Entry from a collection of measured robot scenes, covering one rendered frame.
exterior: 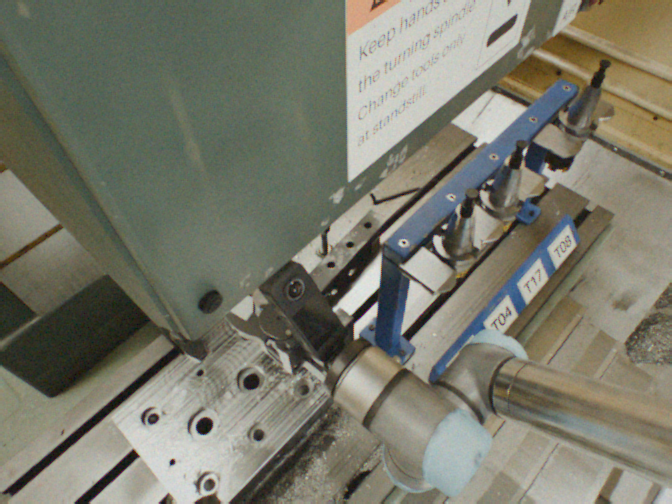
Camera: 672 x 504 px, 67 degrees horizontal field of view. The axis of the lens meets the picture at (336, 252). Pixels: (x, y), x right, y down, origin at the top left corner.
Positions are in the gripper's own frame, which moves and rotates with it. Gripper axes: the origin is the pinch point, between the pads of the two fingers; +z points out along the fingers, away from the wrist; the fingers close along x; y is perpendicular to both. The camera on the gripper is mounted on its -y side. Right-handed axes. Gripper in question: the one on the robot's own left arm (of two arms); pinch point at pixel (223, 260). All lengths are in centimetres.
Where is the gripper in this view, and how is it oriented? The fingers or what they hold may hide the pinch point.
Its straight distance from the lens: 62.3
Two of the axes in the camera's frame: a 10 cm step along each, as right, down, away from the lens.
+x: 6.5, -6.4, 4.1
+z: -7.6, -5.3, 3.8
